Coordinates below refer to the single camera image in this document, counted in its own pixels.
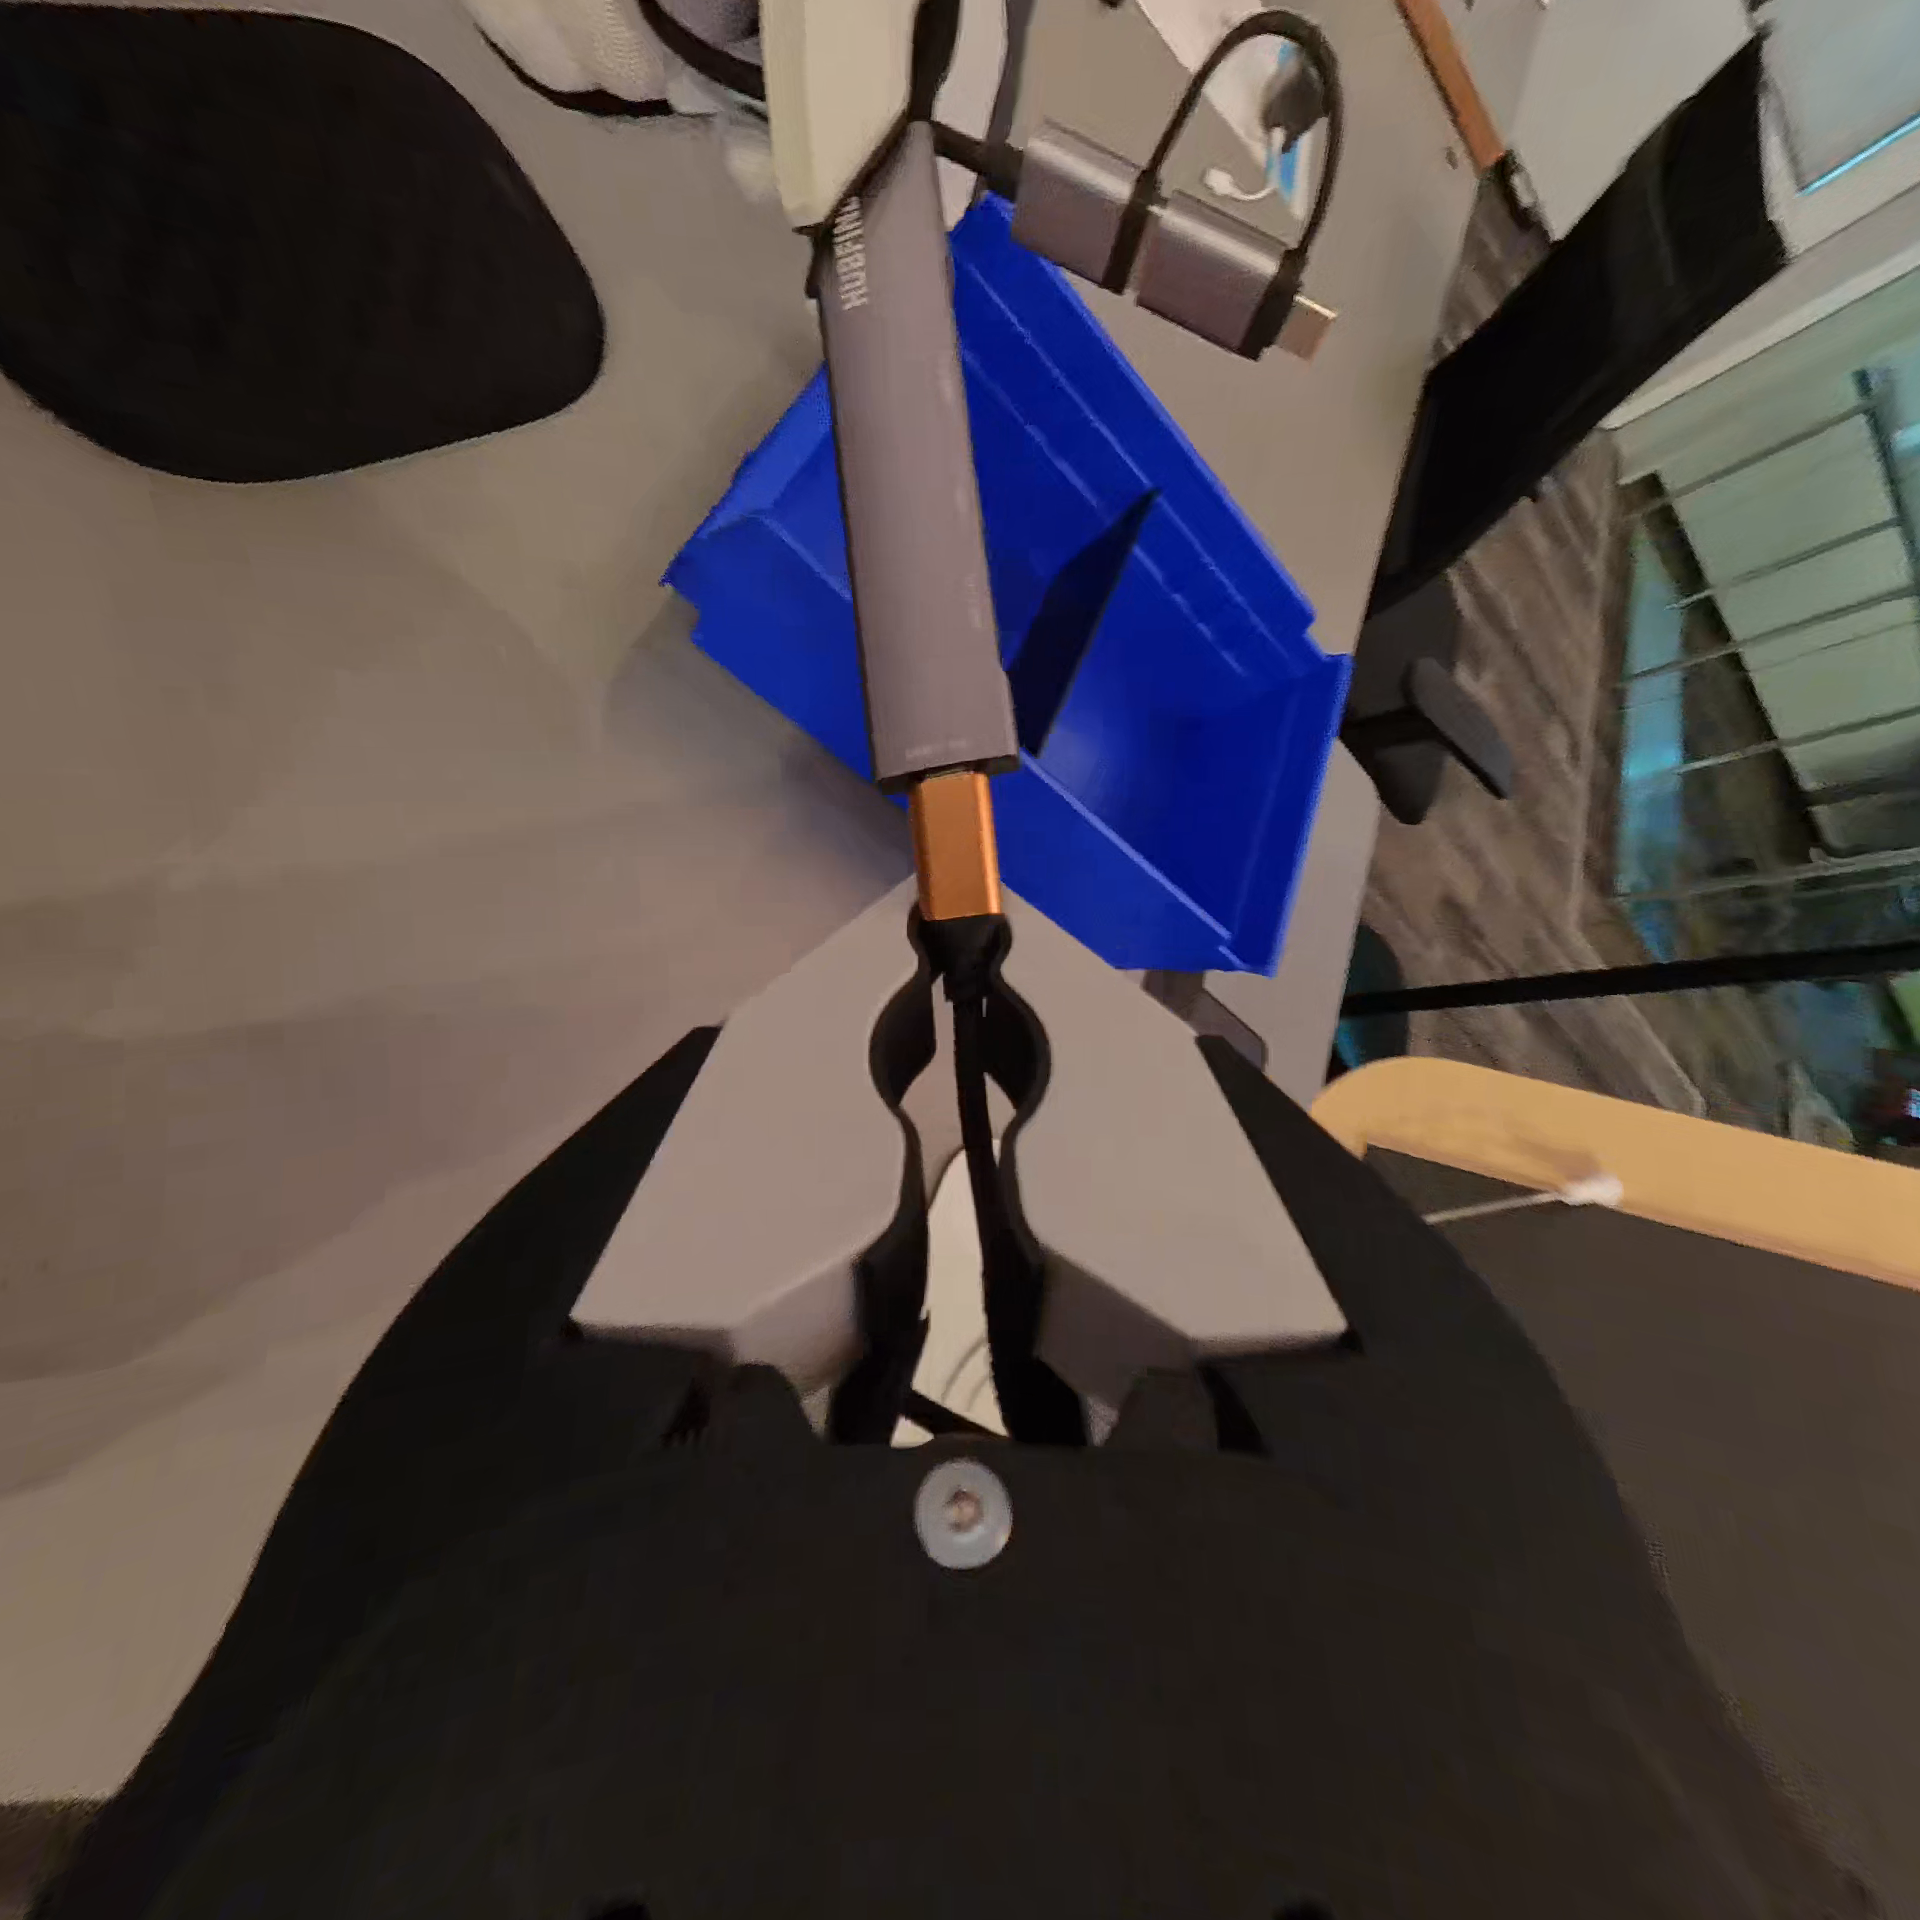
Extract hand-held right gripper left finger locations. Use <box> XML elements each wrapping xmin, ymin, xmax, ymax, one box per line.
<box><xmin>569</xmin><ymin>904</ymin><xmax>947</xmax><ymax>1445</ymax></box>

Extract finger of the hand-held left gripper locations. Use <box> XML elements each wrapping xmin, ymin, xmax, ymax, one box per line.
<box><xmin>761</xmin><ymin>0</ymin><xmax>924</xmax><ymax>231</ymax></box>

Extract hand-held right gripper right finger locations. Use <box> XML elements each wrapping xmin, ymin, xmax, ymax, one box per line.
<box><xmin>990</xmin><ymin>913</ymin><xmax>1353</xmax><ymax>1447</ymax></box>

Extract grey usb adapter plug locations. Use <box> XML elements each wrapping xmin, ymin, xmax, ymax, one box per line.
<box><xmin>1012</xmin><ymin>8</ymin><xmax>1344</xmax><ymax>367</ymax></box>

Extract black cable orange plugs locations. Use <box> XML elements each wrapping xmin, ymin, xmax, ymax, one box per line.
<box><xmin>825</xmin><ymin>768</ymin><xmax>1089</xmax><ymax>1449</ymax></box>

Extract long grey usb hub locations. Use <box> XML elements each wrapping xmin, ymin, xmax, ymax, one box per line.
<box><xmin>810</xmin><ymin>116</ymin><xmax>1027</xmax><ymax>794</ymax></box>

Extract blue plastic bin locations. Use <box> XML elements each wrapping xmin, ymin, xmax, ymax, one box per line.
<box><xmin>662</xmin><ymin>193</ymin><xmax>1356</xmax><ymax>980</ymax></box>

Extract black board wooden rim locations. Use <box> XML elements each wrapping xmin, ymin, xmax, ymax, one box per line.
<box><xmin>1311</xmin><ymin>1055</ymin><xmax>1920</xmax><ymax>1920</ymax></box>

